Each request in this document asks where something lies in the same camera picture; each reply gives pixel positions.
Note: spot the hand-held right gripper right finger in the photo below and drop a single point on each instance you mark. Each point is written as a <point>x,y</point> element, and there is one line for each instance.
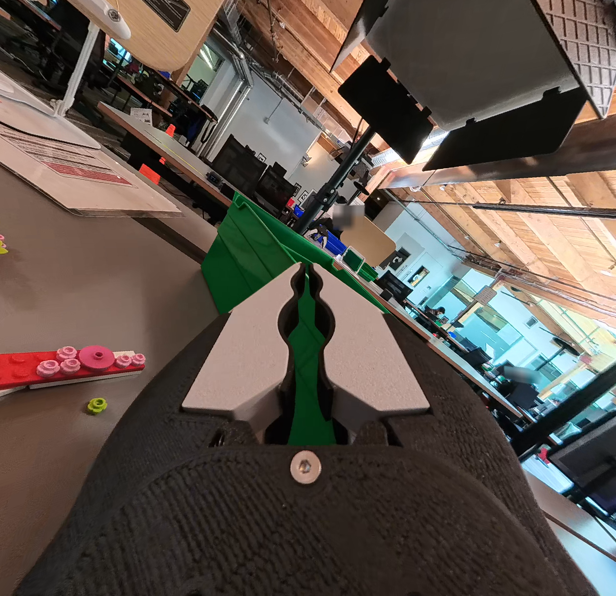
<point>375,365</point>

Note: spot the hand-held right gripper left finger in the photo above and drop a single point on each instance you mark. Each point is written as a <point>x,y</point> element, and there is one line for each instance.
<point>240,360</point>

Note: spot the lime lego stud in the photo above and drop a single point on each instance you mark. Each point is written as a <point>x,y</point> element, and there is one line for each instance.
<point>96,405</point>

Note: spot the red white lego flower bar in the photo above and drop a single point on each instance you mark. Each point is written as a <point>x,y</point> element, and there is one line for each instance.
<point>19,370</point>

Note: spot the large green plastic bin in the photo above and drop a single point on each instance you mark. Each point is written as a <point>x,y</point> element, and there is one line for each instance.
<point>250,254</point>

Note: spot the background green bin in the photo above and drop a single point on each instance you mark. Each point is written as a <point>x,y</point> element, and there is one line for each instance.
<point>355,260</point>

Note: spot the background wooden stand board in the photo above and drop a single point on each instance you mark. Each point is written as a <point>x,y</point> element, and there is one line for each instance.
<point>370,242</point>

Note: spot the blue storage bin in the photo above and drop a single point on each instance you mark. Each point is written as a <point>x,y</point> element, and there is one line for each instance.
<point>332,242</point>

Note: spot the dark monitor back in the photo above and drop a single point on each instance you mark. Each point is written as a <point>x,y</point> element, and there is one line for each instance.
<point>238,165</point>
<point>274,187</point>

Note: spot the black light stand pole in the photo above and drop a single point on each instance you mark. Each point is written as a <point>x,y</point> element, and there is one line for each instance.
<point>332,187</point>

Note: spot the black support column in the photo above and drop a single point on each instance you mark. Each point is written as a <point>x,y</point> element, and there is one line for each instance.
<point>568,413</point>

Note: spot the long office desk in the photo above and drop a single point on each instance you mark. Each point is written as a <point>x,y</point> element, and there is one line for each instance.
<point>159,148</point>

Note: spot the laminated instruction sheet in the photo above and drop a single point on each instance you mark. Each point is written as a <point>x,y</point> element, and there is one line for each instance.
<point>72,172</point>

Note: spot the black overhead light panel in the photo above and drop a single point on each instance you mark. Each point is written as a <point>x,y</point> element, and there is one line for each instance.
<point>462,52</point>

